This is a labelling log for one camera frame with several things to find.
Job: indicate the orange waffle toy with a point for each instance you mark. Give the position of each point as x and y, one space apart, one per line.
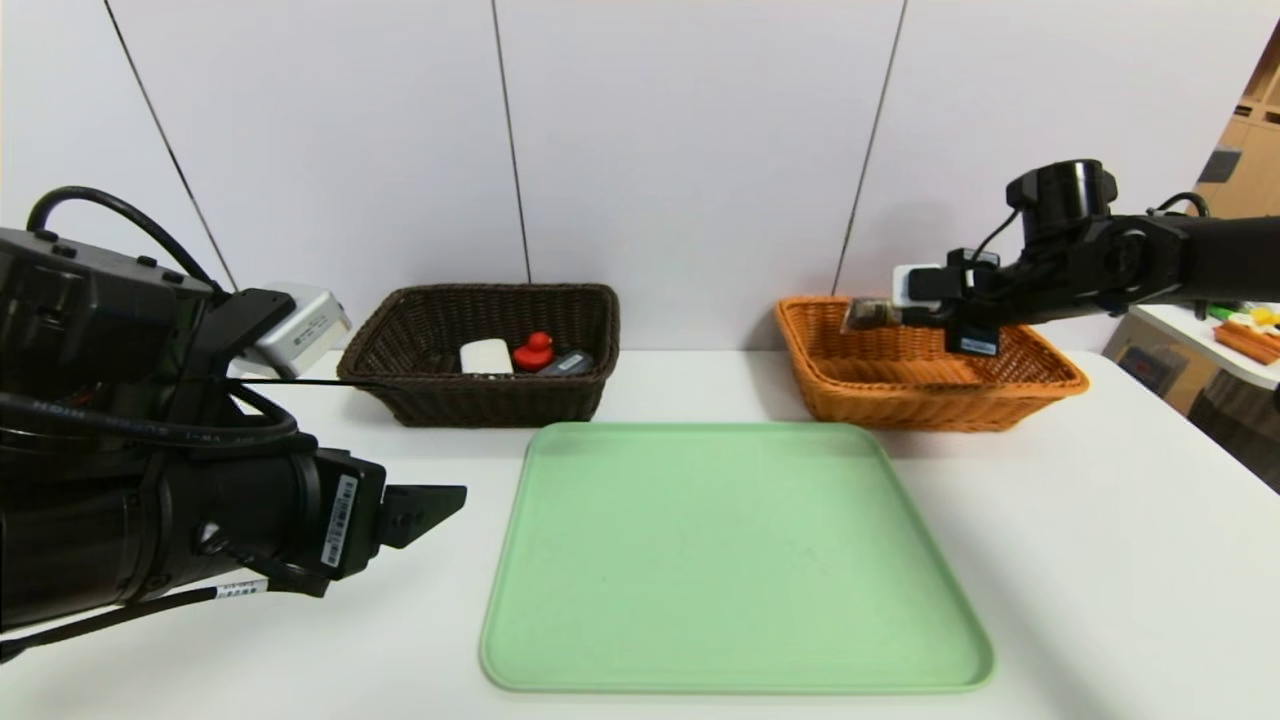
1245 338

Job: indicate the white side table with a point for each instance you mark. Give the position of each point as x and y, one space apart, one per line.
1200 335

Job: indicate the light green plastic tray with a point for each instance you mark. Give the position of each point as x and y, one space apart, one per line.
700 580

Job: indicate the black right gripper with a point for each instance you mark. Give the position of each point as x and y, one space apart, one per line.
976 341

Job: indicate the white soap bar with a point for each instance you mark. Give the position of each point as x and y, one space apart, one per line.
486 357

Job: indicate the dark brown wicker basket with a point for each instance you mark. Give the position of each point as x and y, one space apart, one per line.
480 400

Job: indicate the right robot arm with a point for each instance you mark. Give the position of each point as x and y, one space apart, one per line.
1150 260

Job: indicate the grey blister pack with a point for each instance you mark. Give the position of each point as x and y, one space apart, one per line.
566 364

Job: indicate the chocolate balls pack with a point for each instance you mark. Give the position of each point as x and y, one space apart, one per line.
868 314

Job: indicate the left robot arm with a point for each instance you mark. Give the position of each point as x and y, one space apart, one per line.
120 480

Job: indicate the red rubber duck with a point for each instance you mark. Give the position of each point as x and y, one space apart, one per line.
535 353

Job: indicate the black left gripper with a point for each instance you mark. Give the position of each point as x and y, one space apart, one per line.
350 520

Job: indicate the wooden shelf unit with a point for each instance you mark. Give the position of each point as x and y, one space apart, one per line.
1245 150

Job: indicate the small grey box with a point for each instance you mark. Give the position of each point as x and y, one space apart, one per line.
1217 166

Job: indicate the orange wicker basket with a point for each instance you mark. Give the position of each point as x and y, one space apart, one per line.
920 395

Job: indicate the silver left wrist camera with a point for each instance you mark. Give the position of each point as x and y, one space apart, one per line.
300 325

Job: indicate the dark storage bin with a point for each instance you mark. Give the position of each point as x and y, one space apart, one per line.
1240 420

